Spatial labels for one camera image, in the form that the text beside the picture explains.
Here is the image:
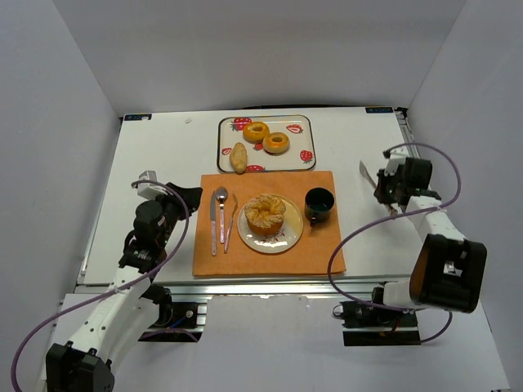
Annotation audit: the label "aluminium frame rail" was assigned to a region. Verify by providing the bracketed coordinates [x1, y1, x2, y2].
[75, 275, 422, 327]

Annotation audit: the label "orange glazed ring donut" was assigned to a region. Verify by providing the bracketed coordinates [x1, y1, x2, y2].
[243, 122, 270, 143]

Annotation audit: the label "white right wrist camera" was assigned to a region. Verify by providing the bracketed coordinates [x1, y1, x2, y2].
[383, 147, 409, 176]

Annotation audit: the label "black table corner label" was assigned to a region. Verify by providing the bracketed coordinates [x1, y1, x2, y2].
[364, 106, 395, 114]
[123, 114, 152, 122]

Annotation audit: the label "pale ring donut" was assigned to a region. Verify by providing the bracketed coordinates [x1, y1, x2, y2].
[262, 132, 290, 154]

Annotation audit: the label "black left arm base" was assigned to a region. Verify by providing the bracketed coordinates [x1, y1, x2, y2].
[139, 285, 207, 343]

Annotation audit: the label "orange cloth placemat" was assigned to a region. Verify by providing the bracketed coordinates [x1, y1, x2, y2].
[192, 171, 341, 277]

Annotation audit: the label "large sugar-crusted bundt bread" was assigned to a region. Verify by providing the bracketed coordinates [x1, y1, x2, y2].
[244, 194, 286, 236]

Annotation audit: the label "round cream ceramic plate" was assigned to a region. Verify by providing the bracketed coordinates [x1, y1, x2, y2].
[237, 194, 304, 254]

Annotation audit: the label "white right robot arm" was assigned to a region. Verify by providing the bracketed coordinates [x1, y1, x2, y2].
[374, 154, 487, 314]

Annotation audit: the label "knife with pink handle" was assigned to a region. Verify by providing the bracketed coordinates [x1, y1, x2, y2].
[209, 191, 217, 256]

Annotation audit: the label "spoon with pink handle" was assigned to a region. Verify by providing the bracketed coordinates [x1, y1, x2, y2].
[216, 186, 228, 244]

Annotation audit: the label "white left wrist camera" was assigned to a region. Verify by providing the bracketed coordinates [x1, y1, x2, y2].
[132, 170, 167, 200]

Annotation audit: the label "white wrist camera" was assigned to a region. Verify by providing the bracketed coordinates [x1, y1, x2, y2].
[383, 147, 409, 176]
[132, 170, 167, 200]

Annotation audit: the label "metal kitchen tongs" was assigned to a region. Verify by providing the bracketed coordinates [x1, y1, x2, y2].
[359, 161, 398, 216]

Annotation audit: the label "dark green mug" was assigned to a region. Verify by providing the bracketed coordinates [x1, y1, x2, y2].
[304, 188, 335, 227]

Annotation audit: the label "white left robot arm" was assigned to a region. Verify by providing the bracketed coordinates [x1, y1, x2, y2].
[45, 179, 203, 391]

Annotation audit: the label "rose gold fork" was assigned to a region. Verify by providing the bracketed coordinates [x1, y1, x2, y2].
[224, 193, 238, 254]

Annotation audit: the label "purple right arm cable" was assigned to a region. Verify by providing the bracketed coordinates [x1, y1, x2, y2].
[327, 142, 463, 343]

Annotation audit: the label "black table corner label right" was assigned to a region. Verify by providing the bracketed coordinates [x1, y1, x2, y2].
[364, 106, 395, 114]

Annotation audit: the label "oblong baked bread roll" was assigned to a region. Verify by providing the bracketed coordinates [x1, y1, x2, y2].
[230, 142, 248, 174]

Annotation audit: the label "black table corner label left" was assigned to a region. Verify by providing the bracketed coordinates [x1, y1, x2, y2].
[123, 114, 152, 122]

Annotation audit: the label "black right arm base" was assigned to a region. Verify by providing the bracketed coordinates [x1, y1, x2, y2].
[332, 301, 421, 347]

